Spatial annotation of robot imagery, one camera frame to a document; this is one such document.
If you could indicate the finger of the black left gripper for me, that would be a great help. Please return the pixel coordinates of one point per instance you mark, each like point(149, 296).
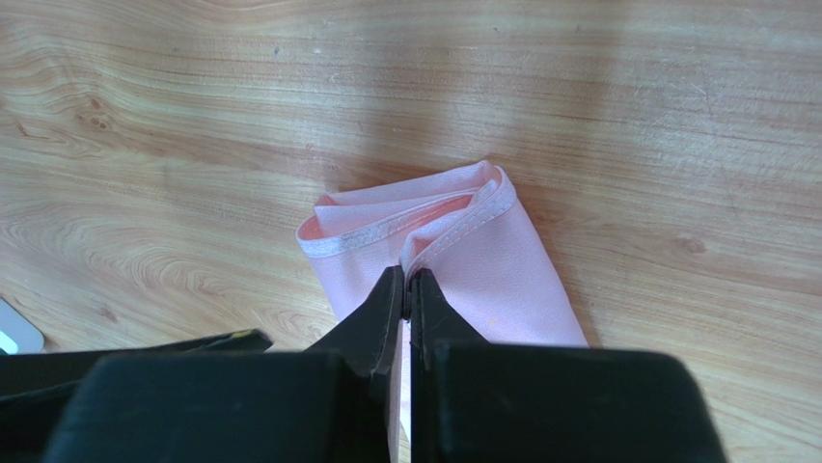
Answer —
point(35, 388)

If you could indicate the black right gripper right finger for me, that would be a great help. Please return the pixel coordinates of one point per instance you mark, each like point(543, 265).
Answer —
point(435, 326)

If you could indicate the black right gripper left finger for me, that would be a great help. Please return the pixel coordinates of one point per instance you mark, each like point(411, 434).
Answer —
point(367, 351)

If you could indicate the pink cloth napkin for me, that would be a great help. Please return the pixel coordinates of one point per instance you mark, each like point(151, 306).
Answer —
point(468, 226)

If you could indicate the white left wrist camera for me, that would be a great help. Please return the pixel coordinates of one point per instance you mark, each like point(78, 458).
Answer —
point(18, 335)

